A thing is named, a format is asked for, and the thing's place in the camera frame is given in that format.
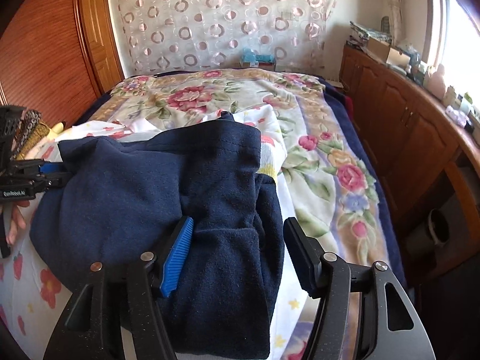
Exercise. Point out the window with wooden frame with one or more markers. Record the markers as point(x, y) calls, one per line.
point(453, 41)

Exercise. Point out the navy blue printed t-shirt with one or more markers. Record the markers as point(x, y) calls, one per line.
point(123, 198)

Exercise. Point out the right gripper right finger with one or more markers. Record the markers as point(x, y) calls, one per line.
point(388, 326)

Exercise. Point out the white flower-print bed sheet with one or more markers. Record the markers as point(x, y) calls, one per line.
point(33, 299)

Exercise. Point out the dark circle-pattern folded cloth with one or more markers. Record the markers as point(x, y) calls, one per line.
point(28, 123)

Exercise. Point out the wooden louvered wardrobe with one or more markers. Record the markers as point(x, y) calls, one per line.
point(58, 57)

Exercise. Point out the wooden sideboard cabinet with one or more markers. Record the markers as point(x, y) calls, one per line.
point(421, 157)

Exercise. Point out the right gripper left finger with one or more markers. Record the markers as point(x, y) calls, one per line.
point(127, 294)

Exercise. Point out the cream folded cloth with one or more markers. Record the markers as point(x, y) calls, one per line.
point(44, 147)

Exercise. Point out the cardboard box on cabinet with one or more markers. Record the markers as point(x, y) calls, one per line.
point(386, 53)

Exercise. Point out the stack of papers on cabinet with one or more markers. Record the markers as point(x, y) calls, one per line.
point(364, 33)

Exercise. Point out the floral quilt blanket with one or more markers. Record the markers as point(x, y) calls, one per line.
point(309, 146)

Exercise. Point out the yellow folded cloth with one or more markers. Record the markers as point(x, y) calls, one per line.
point(38, 133)

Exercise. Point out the person left hand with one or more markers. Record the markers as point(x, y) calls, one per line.
point(16, 220)

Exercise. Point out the pink bottle on cabinet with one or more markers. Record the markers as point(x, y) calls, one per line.
point(436, 83)

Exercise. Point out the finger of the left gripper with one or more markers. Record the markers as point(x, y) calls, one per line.
point(51, 168)

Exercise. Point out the blue tissue box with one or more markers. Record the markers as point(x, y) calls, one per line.
point(249, 58)

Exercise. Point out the circle-pattern sheer curtain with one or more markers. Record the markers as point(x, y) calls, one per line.
point(154, 36)

